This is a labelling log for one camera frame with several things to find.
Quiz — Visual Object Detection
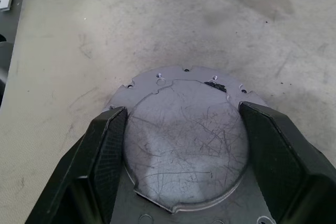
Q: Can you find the silver motor stator housing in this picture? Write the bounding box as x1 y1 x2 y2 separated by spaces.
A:
103 63 276 224

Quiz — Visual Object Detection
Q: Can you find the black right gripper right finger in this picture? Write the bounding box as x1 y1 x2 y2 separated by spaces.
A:
238 101 336 224

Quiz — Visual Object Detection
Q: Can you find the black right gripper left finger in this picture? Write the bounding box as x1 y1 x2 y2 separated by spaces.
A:
25 105 129 224

